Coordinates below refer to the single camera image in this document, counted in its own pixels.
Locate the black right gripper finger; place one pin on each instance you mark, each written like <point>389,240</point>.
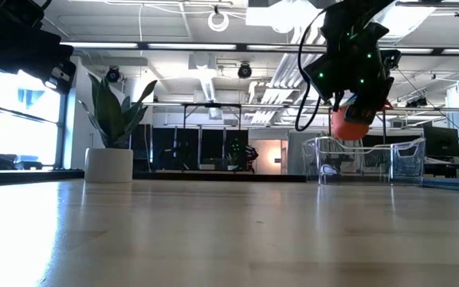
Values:
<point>383,97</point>
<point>361,113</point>

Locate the large red measuring cup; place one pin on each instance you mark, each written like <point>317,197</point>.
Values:
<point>349,131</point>

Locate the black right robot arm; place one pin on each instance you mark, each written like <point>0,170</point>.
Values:
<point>353,16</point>

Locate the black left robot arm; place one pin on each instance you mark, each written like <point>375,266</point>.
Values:
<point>2,10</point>

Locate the clear plastic basket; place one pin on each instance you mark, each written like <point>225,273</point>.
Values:
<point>406,163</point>

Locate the black track light cluster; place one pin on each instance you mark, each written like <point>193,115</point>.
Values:
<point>416,103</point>

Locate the black monitor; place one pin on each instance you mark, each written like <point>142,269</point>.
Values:
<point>440,141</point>

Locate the white ceiling light fixture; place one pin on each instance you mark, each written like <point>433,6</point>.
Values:
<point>277,16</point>

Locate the black ceiling spotlight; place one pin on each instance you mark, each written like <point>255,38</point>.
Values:
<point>244,71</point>
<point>113,75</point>

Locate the blue flat mat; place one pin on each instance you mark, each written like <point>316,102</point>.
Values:
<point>452,185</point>

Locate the green snake plant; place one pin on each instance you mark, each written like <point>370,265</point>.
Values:
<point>110,115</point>

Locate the background robot with green lights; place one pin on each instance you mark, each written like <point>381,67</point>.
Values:
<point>249,153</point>

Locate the white plant pot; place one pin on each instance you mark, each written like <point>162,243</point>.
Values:
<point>108,165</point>

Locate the long overhead light bar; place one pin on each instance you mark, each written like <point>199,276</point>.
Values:
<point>189,46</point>

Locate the black partition panels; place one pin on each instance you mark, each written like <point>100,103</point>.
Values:
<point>162,147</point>

